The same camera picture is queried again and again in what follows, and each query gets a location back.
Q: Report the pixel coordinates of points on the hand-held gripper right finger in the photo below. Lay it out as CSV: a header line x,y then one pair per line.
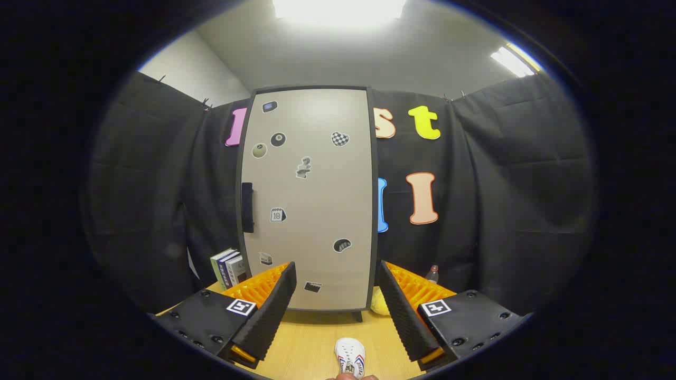
x,y
404,316

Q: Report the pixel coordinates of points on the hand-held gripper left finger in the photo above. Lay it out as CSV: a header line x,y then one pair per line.
x,y
272,316

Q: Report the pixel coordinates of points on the white canvas shoe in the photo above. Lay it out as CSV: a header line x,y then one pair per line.
x,y
349,353

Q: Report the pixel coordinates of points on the beige shoe cabinet door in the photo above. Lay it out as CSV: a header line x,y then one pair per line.
x,y
317,221

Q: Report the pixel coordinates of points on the dark grey shoe cabinet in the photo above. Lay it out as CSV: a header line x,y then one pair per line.
x,y
373,158

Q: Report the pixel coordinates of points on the yellow corn toy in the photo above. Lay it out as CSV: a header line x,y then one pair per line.
x,y
379,305

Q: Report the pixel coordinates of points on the small red capped bottle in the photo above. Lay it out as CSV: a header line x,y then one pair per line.
x,y
432,275

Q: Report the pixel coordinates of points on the white grey book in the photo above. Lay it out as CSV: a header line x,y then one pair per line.
x,y
236,270

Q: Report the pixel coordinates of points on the narrow ceiling light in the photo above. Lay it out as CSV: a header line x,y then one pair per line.
x,y
512,62

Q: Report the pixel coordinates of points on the large ceiling light panel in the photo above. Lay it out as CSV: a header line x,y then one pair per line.
x,y
338,10

